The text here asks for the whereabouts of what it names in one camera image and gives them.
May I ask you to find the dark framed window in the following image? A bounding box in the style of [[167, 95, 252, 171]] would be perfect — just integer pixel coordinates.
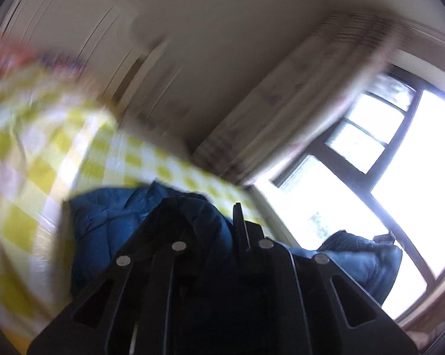
[[270, 63, 445, 320]]

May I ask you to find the white wooden headboard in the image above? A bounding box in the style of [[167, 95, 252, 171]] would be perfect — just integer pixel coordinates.
[[107, 39, 188, 122]]

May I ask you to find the blue quilted jacket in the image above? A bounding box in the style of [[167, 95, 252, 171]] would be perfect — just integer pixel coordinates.
[[69, 181, 403, 304]]

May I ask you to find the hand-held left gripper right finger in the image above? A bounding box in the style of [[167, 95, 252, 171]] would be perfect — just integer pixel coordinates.
[[232, 202, 420, 355]]

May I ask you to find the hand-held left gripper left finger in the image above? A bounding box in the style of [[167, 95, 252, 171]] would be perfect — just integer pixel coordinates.
[[26, 227, 195, 355]]

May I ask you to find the white wardrobe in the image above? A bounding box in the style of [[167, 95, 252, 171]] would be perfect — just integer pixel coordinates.
[[0, 0, 134, 84]]

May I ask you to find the yellow checkered bed sheet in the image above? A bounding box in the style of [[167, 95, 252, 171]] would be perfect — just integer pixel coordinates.
[[0, 63, 294, 355]]

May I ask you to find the purple patterned pillow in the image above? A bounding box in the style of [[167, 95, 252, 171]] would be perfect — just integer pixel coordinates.
[[0, 37, 91, 80]]

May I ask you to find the printed cream curtain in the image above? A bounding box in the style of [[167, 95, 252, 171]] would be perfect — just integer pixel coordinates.
[[192, 10, 401, 188]]

